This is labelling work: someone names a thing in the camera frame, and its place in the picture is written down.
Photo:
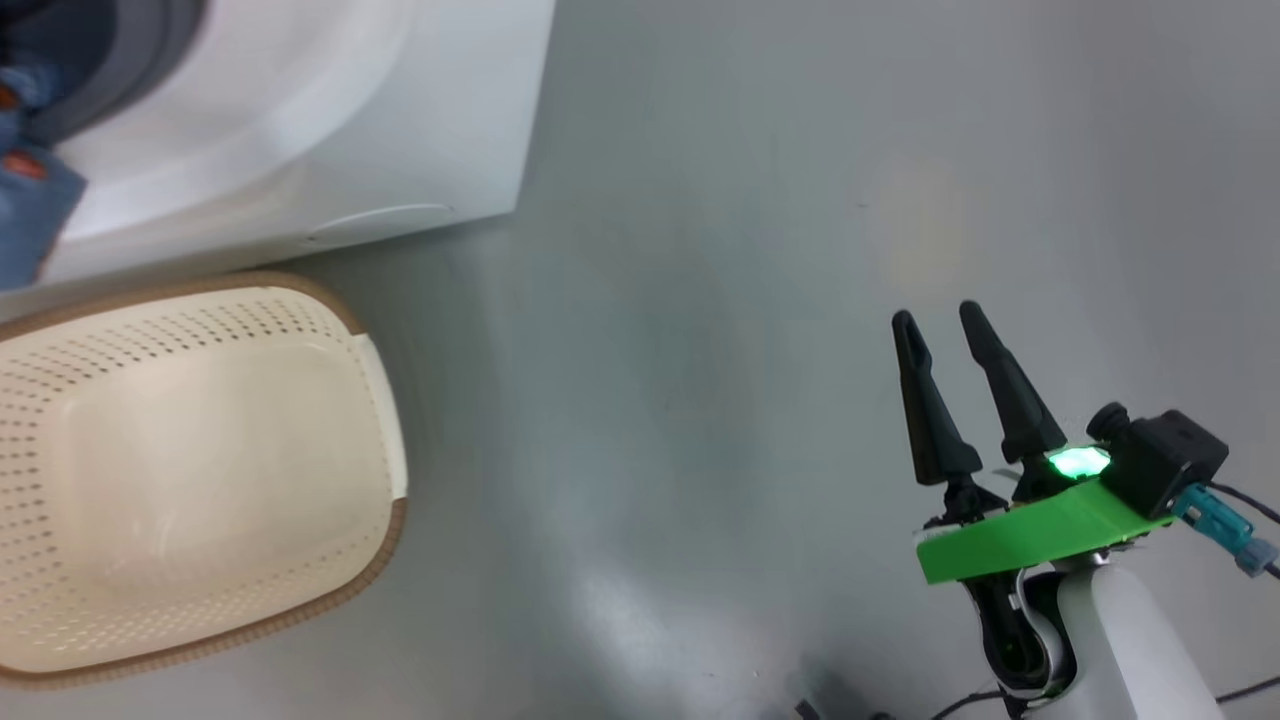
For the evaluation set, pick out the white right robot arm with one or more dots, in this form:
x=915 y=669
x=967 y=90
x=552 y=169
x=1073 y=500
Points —
x=1130 y=650

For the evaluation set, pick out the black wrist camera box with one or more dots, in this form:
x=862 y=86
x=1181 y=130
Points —
x=1165 y=455

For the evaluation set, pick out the blue bear-print garment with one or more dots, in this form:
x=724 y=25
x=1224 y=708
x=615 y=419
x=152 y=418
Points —
x=35 y=210

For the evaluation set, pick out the round filter cover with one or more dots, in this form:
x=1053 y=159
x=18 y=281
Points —
x=380 y=222

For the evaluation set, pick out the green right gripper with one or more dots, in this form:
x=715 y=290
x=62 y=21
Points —
x=1020 y=540

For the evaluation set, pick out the white front-load washing machine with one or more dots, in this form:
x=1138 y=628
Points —
x=350 y=120

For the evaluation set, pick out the cream perforated laundry basket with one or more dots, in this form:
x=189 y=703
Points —
x=200 y=470

